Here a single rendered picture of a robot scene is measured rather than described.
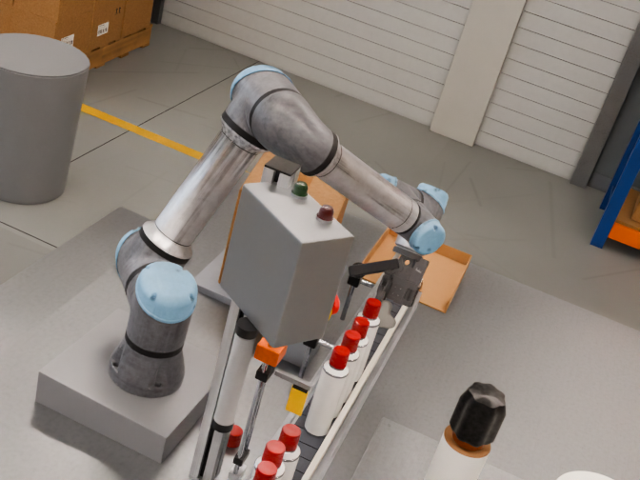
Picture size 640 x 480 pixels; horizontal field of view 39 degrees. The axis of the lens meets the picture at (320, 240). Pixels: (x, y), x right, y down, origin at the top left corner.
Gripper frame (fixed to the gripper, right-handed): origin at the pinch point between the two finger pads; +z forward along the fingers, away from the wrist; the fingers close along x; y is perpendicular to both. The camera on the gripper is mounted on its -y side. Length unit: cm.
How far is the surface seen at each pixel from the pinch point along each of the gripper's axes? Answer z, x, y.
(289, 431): 17, -55, 0
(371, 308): -5.7, -14.4, 0.8
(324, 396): 13.2, -28.3, 0.4
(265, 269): -7, -73, -9
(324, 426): 19.2, -24.1, 2.1
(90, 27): -77, 265, -238
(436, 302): -11.4, 44.4, 10.0
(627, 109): -160, 360, 56
